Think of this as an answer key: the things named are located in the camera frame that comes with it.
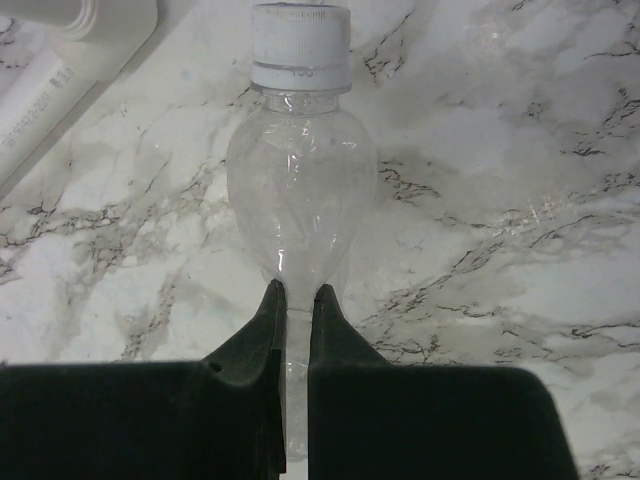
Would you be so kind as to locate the white PVC pipe stand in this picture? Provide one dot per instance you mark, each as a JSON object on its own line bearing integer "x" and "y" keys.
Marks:
{"x": 87, "y": 42}

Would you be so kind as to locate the clear plastic bottle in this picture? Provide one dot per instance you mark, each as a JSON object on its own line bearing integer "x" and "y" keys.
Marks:
{"x": 301, "y": 175}

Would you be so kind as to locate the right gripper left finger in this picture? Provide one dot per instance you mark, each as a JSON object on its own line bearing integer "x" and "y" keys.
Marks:
{"x": 219, "y": 417}

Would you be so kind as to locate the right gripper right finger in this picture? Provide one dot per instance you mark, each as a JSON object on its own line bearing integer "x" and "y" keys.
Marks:
{"x": 371, "y": 419}

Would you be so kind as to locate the blue Pocari Sweat cap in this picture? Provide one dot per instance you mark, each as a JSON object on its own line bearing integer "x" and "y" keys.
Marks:
{"x": 301, "y": 47}

